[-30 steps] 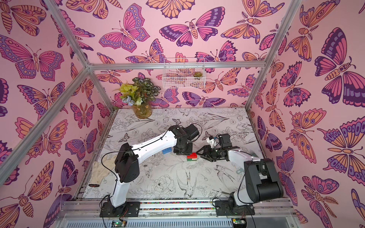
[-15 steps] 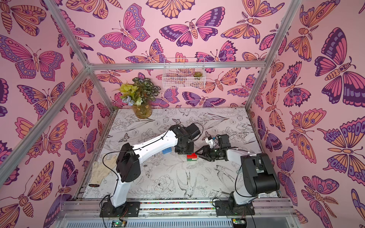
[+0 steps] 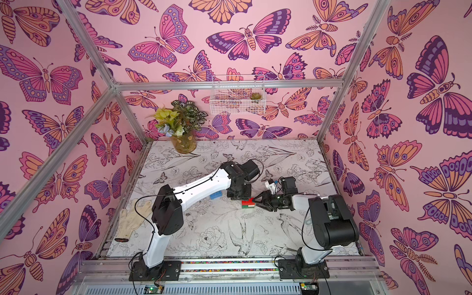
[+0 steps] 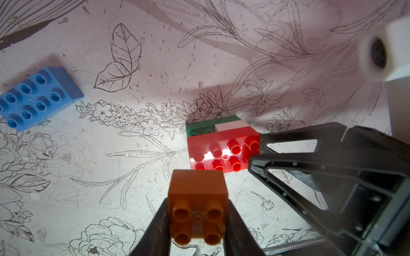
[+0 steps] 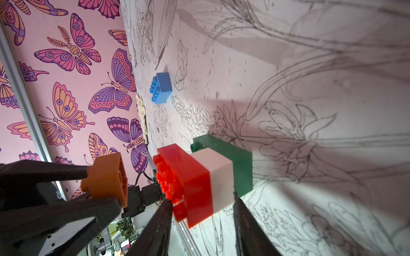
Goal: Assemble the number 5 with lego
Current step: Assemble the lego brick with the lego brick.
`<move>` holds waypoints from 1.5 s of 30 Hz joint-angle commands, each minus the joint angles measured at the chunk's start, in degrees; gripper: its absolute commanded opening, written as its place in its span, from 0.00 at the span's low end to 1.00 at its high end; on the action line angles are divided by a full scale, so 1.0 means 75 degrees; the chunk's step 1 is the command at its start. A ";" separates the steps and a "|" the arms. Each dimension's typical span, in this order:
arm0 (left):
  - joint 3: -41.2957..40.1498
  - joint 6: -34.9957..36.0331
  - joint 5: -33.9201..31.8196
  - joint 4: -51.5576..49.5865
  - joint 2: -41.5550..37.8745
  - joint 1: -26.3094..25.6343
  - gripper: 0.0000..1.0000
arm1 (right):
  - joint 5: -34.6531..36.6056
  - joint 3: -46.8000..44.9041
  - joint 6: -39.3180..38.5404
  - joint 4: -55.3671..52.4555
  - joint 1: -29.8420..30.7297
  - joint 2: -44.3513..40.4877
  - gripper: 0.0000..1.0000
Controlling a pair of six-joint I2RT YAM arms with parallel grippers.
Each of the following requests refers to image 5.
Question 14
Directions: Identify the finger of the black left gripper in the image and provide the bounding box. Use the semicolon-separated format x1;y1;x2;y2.
1;160;87;205
1;198;121;256

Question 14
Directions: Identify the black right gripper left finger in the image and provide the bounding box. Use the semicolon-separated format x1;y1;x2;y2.
126;199;173;256

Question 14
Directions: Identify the red lego brick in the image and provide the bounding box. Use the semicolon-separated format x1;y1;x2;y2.
153;144;214;228

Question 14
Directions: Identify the cream work glove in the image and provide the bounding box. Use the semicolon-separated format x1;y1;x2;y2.
136;95;148;145

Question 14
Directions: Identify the aluminium frame left diagonal beam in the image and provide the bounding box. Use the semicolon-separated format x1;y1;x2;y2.
0;22;69;201

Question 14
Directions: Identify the orange lego brick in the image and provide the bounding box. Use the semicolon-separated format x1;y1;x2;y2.
81;153;128;208

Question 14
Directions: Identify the green lego plate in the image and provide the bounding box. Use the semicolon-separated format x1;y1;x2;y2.
191;134;253;197

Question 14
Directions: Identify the blue lego brick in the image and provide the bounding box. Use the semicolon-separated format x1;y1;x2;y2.
149;73;173;105

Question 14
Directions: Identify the white lego brick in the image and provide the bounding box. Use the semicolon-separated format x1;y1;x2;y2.
191;148;234;213

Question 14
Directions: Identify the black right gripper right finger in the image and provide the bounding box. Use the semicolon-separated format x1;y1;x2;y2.
233;192;281;256

